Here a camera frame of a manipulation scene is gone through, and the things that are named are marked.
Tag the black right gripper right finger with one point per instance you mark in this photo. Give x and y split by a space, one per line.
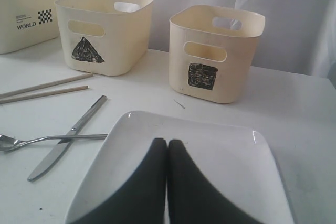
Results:
191 196

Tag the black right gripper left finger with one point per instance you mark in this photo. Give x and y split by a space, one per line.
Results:
141 199

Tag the wooden chopstick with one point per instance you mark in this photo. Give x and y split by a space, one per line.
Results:
44 94
46 85

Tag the steel spoon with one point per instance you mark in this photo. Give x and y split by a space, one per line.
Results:
10 144

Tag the white square plate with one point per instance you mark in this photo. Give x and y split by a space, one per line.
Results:
237 160

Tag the steel table knife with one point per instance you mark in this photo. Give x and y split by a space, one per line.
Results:
62 146

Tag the cream bin with square mark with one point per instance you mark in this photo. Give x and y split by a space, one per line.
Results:
211 50

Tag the cream bin with triangle mark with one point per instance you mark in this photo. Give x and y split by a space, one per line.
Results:
106 37

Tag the cream bin with circle mark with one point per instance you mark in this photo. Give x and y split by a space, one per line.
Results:
25 23

